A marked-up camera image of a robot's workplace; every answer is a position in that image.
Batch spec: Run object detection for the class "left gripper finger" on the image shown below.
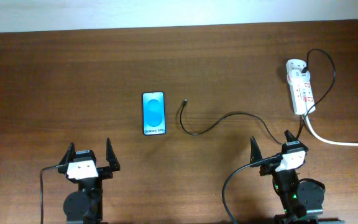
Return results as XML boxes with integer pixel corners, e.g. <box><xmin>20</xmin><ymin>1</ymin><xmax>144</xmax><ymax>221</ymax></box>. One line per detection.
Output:
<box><xmin>106</xmin><ymin>138</ymin><xmax>121</xmax><ymax>172</ymax></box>
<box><xmin>59</xmin><ymin>142</ymin><xmax>75</xmax><ymax>165</ymax></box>

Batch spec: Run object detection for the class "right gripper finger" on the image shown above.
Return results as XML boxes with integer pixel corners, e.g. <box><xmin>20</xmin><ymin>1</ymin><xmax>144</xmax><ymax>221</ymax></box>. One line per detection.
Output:
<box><xmin>284</xmin><ymin>130</ymin><xmax>298</xmax><ymax>144</ymax></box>
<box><xmin>250</xmin><ymin>136</ymin><xmax>263</xmax><ymax>167</ymax></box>

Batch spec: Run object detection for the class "black USB charging cable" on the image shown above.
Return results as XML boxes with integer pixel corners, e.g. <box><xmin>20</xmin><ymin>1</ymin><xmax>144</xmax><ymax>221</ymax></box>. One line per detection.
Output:
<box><xmin>179</xmin><ymin>49</ymin><xmax>337</xmax><ymax>146</ymax></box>

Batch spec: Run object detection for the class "blue Samsung Galaxy smartphone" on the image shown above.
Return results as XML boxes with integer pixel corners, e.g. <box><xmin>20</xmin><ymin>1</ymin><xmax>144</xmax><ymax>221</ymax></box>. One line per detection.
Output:
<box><xmin>142</xmin><ymin>91</ymin><xmax>167</xmax><ymax>136</ymax></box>

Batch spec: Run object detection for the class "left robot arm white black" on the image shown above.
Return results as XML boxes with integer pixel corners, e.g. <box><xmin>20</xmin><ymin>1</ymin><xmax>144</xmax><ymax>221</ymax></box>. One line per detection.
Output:
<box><xmin>58</xmin><ymin>139</ymin><xmax>121</xmax><ymax>223</ymax></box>

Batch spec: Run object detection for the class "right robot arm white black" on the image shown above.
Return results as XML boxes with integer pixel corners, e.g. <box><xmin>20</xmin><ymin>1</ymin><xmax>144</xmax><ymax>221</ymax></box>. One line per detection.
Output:
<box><xmin>250</xmin><ymin>131</ymin><xmax>325</xmax><ymax>223</ymax></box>

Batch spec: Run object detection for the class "white charger adapter plug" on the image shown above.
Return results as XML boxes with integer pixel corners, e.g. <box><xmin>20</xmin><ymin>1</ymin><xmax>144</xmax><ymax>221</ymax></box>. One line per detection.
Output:
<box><xmin>287</xmin><ymin>70</ymin><xmax>310</xmax><ymax>85</ymax></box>

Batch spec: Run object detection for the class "white power strip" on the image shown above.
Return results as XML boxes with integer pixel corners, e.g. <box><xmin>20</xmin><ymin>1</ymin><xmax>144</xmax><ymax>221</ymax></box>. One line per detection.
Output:
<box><xmin>286</xmin><ymin>59</ymin><xmax>315</xmax><ymax>115</ymax></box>

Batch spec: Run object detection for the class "white power strip cord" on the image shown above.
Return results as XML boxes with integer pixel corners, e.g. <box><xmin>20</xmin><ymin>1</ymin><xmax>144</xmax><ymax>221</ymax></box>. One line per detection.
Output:
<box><xmin>304</xmin><ymin>113</ymin><xmax>358</xmax><ymax>148</ymax></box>

